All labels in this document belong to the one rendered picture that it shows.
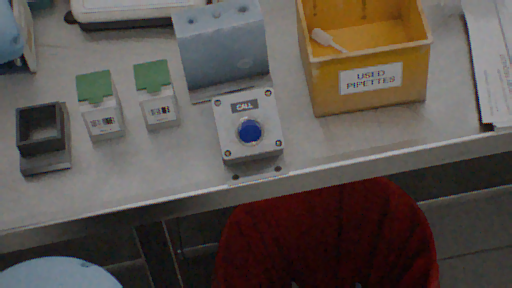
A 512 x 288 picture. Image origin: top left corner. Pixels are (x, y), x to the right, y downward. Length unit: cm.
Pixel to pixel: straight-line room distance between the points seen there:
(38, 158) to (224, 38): 25
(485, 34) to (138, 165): 43
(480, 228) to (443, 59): 94
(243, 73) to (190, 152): 12
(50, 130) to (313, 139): 30
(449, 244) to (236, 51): 104
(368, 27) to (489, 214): 97
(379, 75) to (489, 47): 15
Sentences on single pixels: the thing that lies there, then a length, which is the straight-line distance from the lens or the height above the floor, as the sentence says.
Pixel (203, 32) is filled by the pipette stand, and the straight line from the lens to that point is 109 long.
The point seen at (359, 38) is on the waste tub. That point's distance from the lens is 119.
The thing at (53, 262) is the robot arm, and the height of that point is 114.
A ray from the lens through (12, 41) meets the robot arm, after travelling 85.
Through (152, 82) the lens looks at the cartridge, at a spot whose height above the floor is 94.
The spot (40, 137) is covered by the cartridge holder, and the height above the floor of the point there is 89.
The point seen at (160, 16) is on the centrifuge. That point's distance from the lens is 122.
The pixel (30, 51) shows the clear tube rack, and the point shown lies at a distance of 122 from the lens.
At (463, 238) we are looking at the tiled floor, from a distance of 206.
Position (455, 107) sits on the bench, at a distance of 113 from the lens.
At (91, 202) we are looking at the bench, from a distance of 109.
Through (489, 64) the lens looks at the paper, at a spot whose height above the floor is 89.
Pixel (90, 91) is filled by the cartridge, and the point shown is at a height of 94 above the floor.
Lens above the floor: 174
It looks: 52 degrees down
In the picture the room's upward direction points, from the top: 8 degrees counter-clockwise
